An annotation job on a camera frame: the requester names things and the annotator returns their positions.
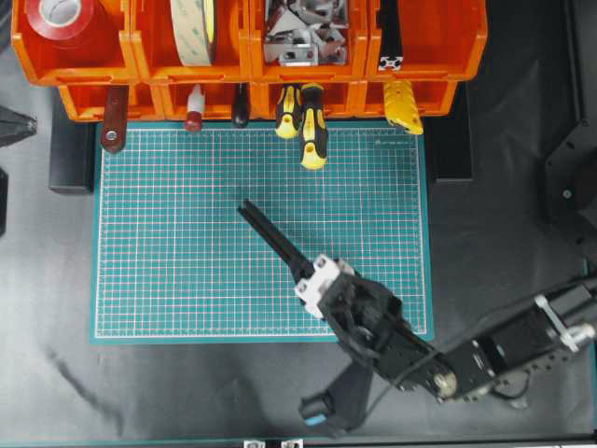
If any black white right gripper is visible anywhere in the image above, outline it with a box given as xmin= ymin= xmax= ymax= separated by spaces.
xmin=237 ymin=199 xmax=405 ymax=359

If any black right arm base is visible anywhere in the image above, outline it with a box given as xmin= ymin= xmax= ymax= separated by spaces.
xmin=543 ymin=1 xmax=596 ymax=264

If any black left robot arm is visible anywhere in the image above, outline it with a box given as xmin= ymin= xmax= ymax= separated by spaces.
xmin=1 ymin=97 xmax=93 ymax=296

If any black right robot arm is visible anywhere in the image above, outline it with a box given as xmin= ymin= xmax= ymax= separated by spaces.
xmin=238 ymin=201 xmax=596 ymax=401

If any green cutting mat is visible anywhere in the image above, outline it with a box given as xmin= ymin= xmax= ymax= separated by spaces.
xmin=90 ymin=120 xmax=434 ymax=344

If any small yellow black screwdriver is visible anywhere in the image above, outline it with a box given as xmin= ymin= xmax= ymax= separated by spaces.
xmin=275 ymin=84 xmax=302 ymax=139

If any large yellow black screwdriver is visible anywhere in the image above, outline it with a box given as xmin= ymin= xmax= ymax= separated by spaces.
xmin=299 ymin=83 xmax=328 ymax=170

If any lower orange bin with screwdrivers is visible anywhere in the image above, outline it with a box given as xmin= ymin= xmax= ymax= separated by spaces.
xmin=250 ymin=81 xmax=367 ymax=119

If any glue bottle with red cap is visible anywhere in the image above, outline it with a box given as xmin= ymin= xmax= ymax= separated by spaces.
xmin=185 ymin=84 xmax=205 ymax=133

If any lower orange bin with glue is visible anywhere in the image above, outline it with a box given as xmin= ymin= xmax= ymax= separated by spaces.
xmin=158 ymin=83 xmax=239 ymax=121

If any yellow utility knife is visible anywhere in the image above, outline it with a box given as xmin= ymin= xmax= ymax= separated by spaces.
xmin=383 ymin=79 xmax=423 ymax=135

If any upper orange bin with brackets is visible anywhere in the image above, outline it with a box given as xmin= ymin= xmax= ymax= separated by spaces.
xmin=248 ymin=0 xmax=368 ymax=83

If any pile of metal corner brackets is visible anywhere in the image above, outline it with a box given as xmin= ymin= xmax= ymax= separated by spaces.
xmin=263 ymin=1 xmax=349 ymax=66

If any lower orange bin with knife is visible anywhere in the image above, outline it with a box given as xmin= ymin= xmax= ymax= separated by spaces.
xmin=355 ymin=80 xmax=458 ymax=118

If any upper orange bin with tape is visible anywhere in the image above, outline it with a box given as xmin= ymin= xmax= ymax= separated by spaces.
xmin=130 ymin=1 xmax=251 ymax=84

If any beige double-sided tape roll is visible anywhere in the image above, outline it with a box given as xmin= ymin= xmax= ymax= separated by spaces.
xmin=170 ymin=0 xmax=216 ymax=66

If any upper orange bin red tape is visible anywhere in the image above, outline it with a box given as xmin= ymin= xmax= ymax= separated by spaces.
xmin=11 ymin=1 xmax=138 ymax=86

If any red tape roll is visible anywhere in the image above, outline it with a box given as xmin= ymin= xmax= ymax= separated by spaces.
xmin=24 ymin=0 xmax=114 ymax=49

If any dark round tool handle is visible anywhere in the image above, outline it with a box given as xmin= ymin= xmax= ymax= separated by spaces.
xmin=231 ymin=83 xmax=250 ymax=129

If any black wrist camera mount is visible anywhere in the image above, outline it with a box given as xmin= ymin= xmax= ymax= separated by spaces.
xmin=298 ymin=362 xmax=373 ymax=438

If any brown wooden tool handle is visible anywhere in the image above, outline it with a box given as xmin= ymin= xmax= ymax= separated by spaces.
xmin=101 ymin=85 xmax=129 ymax=154

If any lower orange bin brown handle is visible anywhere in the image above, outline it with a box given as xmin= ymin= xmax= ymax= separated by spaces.
xmin=58 ymin=83 xmax=165 ymax=122

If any black aluminium frame profile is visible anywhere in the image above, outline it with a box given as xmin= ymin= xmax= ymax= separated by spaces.
xmin=376 ymin=0 xmax=404 ymax=72

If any upper orange bin with frame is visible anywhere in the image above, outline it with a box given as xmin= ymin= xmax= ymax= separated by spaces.
xmin=365 ymin=1 xmax=488 ymax=82

